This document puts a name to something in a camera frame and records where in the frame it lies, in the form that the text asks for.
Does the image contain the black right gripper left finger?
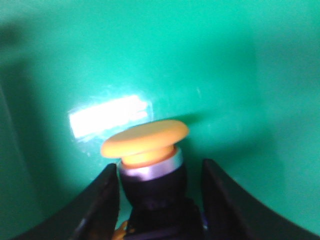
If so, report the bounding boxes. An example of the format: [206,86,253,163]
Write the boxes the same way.
[15,163,120,240]

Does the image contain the green plastic bin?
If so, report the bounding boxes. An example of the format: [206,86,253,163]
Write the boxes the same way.
[0,0,320,240]

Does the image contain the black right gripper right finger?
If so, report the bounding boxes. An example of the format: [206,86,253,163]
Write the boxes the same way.
[201,158,320,240]

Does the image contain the yellow mushroom push button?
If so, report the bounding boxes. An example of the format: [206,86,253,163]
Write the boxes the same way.
[100,119,205,240]

